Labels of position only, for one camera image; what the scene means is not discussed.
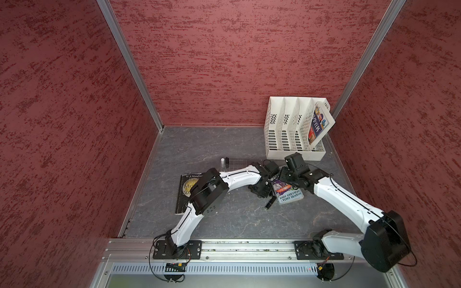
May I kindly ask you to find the right corner aluminium profile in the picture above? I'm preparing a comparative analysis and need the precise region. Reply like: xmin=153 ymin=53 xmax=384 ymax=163
xmin=333 ymin=0 xmax=406 ymax=119

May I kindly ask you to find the left corner aluminium profile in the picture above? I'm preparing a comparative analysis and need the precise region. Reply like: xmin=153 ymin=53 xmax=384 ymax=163
xmin=97 ymin=0 xmax=164 ymax=133

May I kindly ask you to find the corner aluminium profile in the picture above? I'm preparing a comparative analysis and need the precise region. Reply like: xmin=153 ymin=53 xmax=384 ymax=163
xmin=97 ymin=0 xmax=164 ymax=133
xmin=333 ymin=0 xmax=406 ymax=119

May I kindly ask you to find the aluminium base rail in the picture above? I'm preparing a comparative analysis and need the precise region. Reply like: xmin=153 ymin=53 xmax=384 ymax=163
xmin=102 ymin=238 xmax=352 ymax=262

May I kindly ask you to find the black Maugham book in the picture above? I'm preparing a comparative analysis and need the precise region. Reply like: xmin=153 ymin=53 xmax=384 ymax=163
xmin=175 ymin=173 xmax=202 ymax=215

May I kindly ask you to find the right base cable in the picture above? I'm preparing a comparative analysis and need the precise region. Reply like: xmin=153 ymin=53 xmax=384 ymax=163
xmin=316 ymin=251 xmax=360 ymax=282

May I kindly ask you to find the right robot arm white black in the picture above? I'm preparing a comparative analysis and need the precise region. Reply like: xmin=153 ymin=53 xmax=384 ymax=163
xmin=280 ymin=153 xmax=412 ymax=272

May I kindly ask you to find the left base cable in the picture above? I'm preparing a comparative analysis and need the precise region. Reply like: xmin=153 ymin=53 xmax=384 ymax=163
xmin=147 ymin=232 xmax=192 ymax=283

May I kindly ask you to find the base cable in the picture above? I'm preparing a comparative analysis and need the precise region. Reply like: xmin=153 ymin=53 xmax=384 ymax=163
xmin=147 ymin=232 xmax=192 ymax=283
xmin=316 ymin=251 xmax=360 ymax=282

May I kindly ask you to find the colourful book in rack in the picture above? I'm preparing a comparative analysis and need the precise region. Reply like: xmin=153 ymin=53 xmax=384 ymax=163
xmin=308 ymin=102 xmax=336 ymax=150

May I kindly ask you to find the clear acrylic lipstick organizer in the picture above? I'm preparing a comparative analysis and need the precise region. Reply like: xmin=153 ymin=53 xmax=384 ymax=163
xmin=221 ymin=157 xmax=250 ymax=172

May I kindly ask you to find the white file organizer rack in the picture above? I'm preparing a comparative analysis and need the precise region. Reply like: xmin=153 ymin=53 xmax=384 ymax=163
xmin=264 ymin=96 xmax=330 ymax=161

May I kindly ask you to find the blue Treehouse book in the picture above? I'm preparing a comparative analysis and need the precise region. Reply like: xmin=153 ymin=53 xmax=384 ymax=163
xmin=271 ymin=180 xmax=304 ymax=205

